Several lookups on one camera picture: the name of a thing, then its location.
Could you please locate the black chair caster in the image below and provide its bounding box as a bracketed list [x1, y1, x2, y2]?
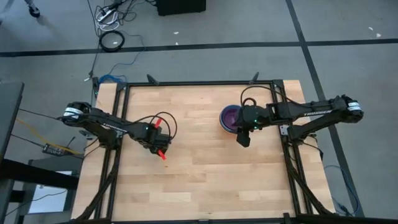
[27, 4, 41, 18]

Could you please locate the small purple plastic bowl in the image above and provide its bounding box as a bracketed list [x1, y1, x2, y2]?
[222, 106, 242, 131]

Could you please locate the black furniture beam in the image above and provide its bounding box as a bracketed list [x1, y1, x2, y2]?
[0, 158, 79, 190]

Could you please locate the black coiled cable ring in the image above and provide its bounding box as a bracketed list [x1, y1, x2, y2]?
[98, 30, 126, 53]

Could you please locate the black box on floor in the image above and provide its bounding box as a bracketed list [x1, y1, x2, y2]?
[155, 0, 207, 17]

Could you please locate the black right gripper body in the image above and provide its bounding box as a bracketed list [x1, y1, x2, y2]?
[237, 105, 269, 130]

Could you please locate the thin blue floor cable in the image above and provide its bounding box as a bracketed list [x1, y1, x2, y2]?
[323, 164, 361, 217]

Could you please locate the grey power strip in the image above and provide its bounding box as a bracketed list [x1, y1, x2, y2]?
[96, 8, 118, 22]

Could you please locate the yellow cable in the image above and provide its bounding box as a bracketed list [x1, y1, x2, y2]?
[15, 118, 81, 156]

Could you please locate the dark grey side table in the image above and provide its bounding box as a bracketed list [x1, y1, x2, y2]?
[0, 81, 25, 162]

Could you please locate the small black electronics box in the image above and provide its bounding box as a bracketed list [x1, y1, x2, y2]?
[42, 142, 68, 156]

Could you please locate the white cable bundle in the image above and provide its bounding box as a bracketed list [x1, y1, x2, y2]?
[95, 7, 121, 32]

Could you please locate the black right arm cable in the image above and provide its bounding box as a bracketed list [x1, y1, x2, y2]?
[240, 85, 299, 108]

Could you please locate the white board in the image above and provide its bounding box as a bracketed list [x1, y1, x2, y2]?
[28, 183, 68, 215]

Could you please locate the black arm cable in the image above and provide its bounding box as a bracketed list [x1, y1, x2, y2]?
[123, 111, 178, 141]
[240, 85, 299, 108]

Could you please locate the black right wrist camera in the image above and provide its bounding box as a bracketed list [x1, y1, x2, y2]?
[236, 127, 251, 148]

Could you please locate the blue cable bundle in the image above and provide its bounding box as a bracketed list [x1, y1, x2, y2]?
[98, 46, 146, 84]

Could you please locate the large blue plastic bowl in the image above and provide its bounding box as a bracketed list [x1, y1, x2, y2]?
[219, 104, 246, 135]

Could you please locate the black metal table frame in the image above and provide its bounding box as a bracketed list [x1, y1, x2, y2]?
[74, 73, 336, 224]

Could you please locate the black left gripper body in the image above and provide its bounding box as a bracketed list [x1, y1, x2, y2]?
[136, 123, 172, 154]

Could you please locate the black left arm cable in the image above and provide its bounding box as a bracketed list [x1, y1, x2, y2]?
[123, 111, 178, 141]

